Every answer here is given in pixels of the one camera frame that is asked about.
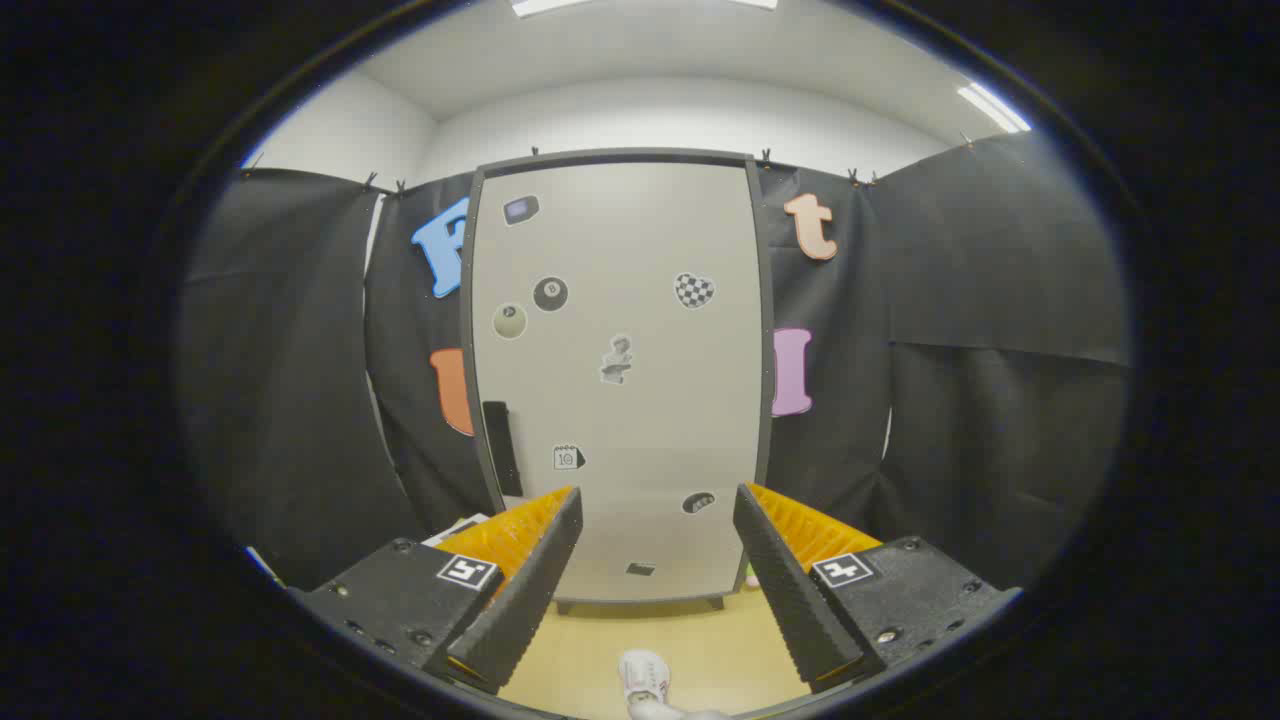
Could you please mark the white shoe with red print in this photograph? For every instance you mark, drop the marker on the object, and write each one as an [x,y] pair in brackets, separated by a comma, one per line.
[643,678]

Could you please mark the ceiling light panel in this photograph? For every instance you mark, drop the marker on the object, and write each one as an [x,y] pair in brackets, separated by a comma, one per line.
[545,5]
[992,107]

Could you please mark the dark grey shoe cabinet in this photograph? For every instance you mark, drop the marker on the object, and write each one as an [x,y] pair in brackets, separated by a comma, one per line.
[612,156]

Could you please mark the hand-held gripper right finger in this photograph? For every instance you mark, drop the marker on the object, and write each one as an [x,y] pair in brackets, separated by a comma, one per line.
[790,590]

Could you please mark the black backdrop cloth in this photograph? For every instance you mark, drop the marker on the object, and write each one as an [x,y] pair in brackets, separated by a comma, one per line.
[1000,300]

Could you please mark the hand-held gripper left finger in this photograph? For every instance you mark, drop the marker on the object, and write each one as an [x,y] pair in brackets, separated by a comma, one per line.
[530,590]

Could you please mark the light grey shoe cabinet door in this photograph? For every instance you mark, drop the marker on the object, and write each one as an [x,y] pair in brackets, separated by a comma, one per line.
[620,250]

